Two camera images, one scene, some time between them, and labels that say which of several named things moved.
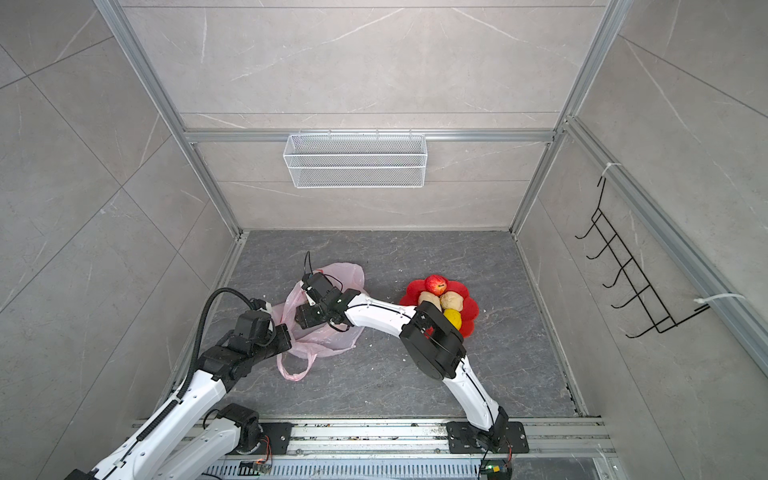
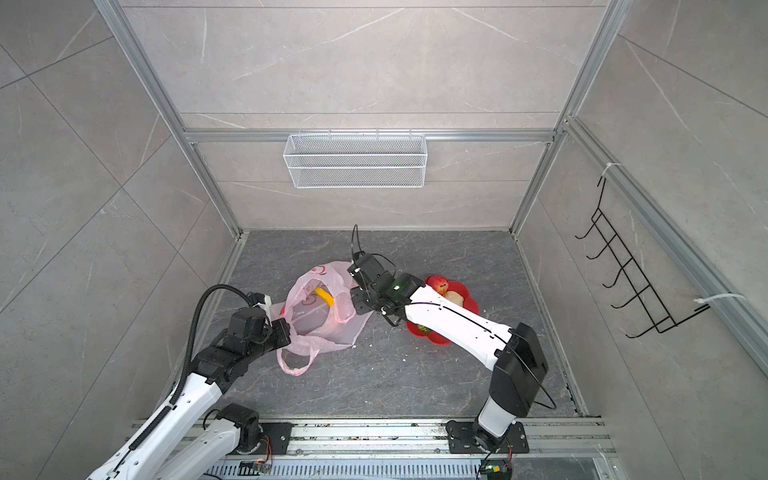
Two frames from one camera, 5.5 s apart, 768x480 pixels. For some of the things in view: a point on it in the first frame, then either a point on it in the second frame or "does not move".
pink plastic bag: x=319 y=340 does not move
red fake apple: x=436 y=284 does not move
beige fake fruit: x=451 y=300 does not move
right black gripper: x=305 y=319 -> x=359 y=306
